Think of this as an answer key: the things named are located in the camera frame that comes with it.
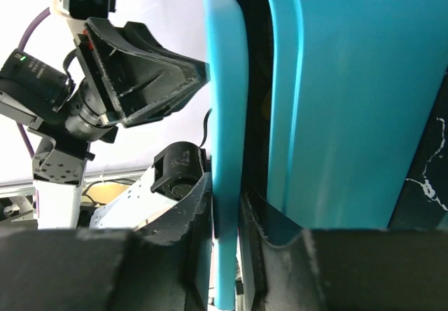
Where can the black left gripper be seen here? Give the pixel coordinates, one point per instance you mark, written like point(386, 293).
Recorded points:
point(126, 70)

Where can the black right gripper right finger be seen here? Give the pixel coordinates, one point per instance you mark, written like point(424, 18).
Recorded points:
point(288, 267)

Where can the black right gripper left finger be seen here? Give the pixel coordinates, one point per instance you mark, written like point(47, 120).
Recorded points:
point(163, 266)

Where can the teal box lid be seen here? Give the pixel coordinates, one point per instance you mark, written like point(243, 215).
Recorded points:
point(227, 53)

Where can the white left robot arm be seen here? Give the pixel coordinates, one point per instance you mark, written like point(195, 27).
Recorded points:
point(34, 94)

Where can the teal cookie box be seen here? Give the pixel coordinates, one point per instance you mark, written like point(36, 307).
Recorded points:
point(354, 82)

